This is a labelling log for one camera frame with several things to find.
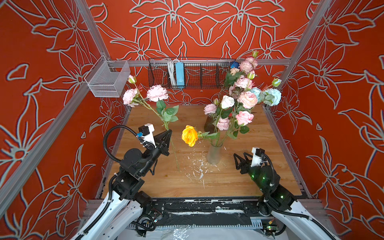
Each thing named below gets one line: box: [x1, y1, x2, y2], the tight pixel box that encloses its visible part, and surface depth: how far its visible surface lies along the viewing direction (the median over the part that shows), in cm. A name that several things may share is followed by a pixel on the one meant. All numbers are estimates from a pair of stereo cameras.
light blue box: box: [175, 62, 185, 86], surface depth 91 cm
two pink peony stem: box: [122, 74, 180, 170], surface depth 55 cm
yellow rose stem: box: [181, 125, 219, 147], surface depth 54 cm
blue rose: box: [230, 61, 240, 69], surface depth 82 cm
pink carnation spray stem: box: [238, 50, 259, 80], surface depth 77 cm
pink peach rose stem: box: [234, 70, 258, 109], surface depth 56 cm
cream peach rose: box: [230, 67, 240, 76], surface depth 80 cm
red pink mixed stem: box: [203, 98, 233, 147], surface depth 70 cm
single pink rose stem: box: [233, 110, 254, 138], surface depth 55 cm
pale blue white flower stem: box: [250, 78, 282, 107], surface depth 59 cm
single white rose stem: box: [215, 95, 235, 146], surface depth 61 cm
